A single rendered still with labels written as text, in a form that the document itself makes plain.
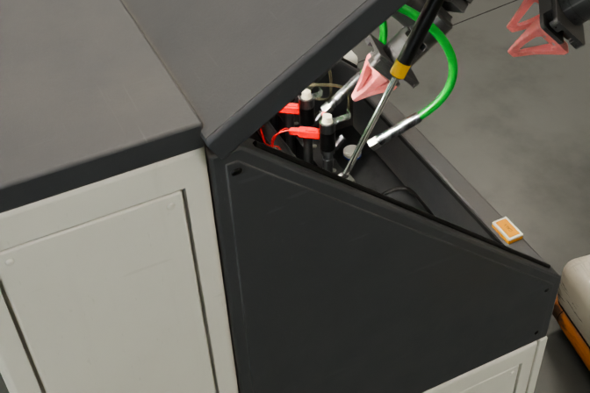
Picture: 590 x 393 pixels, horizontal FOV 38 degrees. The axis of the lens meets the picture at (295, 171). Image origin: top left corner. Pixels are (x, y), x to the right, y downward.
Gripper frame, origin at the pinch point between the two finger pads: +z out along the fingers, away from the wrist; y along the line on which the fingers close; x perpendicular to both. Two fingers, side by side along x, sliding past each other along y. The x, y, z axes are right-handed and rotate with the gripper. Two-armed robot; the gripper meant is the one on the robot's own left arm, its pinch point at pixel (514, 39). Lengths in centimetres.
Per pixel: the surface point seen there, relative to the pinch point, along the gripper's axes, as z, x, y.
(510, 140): 97, 133, -112
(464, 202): 31.6, 27.2, 0.6
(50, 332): 36, -40, 53
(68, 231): 24, -46, 47
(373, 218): 15.2, -10.8, 30.6
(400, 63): -0.4, -23.1, 21.7
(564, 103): 85, 152, -136
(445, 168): 35.2, 26.0, -8.1
